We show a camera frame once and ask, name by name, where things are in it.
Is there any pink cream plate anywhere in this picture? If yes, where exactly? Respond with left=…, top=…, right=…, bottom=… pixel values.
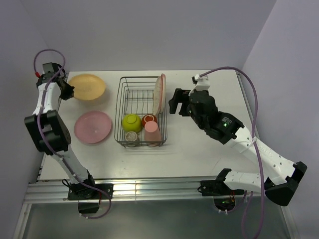
left=160, top=73, right=166, bottom=113
left=153, top=76, right=162, bottom=115

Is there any orange plastic plate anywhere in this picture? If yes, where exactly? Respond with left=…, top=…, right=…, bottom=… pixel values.
left=68, top=74, right=106, bottom=101

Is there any orange black mug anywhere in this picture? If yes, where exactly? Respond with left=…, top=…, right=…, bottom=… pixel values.
left=142, top=114, right=158, bottom=127

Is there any salmon pink cup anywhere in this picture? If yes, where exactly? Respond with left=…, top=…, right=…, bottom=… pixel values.
left=144, top=121, right=161, bottom=146

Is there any lime green bowl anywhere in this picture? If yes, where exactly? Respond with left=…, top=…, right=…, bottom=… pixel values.
left=122, top=114, right=142, bottom=133

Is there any speckled ceramic small cup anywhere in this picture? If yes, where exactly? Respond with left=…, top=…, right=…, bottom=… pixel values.
left=125, top=131, right=139, bottom=147

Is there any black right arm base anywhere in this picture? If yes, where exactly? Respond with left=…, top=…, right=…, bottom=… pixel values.
left=197, top=180, right=245, bottom=197

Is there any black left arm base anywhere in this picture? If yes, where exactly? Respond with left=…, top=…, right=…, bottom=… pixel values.
left=67, top=183, right=114, bottom=219

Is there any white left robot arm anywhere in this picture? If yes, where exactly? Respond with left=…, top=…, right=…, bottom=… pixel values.
left=24, top=63, right=97, bottom=199

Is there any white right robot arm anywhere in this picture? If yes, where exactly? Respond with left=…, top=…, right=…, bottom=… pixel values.
left=168, top=88, right=307, bottom=206

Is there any pink plastic plate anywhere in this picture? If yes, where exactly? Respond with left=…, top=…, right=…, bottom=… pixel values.
left=74, top=111, right=112, bottom=144

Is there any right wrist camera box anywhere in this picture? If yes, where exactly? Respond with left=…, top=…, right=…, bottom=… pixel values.
left=189, top=74, right=210, bottom=95

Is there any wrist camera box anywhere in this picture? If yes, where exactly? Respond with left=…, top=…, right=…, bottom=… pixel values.
left=33, top=62, right=61, bottom=78
left=189, top=74, right=210, bottom=95

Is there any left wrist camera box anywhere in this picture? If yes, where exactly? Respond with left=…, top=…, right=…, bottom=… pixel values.
left=33, top=62, right=61, bottom=78

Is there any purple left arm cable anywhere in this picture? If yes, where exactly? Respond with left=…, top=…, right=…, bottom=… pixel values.
left=33, top=49, right=113, bottom=220

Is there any black wire dish rack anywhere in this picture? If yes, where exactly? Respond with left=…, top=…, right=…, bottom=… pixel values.
left=114, top=76, right=167, bottom=148

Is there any aluminium frame rail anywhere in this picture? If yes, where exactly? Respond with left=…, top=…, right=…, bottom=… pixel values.
left=23, top=176, right=215, bottom=204

